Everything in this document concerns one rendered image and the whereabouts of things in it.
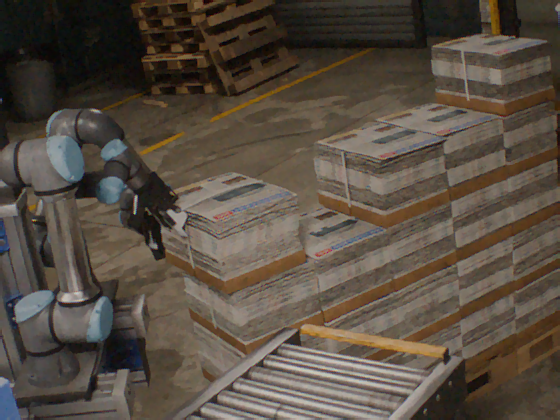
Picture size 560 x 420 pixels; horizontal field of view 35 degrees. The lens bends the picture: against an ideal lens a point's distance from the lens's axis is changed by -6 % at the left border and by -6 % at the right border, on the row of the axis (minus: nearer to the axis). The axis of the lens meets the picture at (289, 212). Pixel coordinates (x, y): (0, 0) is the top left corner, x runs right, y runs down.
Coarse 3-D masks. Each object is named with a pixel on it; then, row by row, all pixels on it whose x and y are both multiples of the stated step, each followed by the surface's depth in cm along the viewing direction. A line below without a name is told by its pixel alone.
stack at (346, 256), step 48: (480, 192) 326; (336, 240) 301; (384, 240) 304; (432, 240) 317; (192, 288) 305; (288, 288) 286; (336, 288) 297; (432, 288) 321; (480, 288) 335; (240, 336) 283; (384, 336) 314; (432, 336) 327; (480, 336) 341
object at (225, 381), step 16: (272, 336) 252; (288, 336) 251; (256, 352) 245; (272, 352) 245; (240, 368) 237; (208, 384) 232; (224, 384) 231; (192, 400) 225; (208, 400) 224; (176, 416) 219
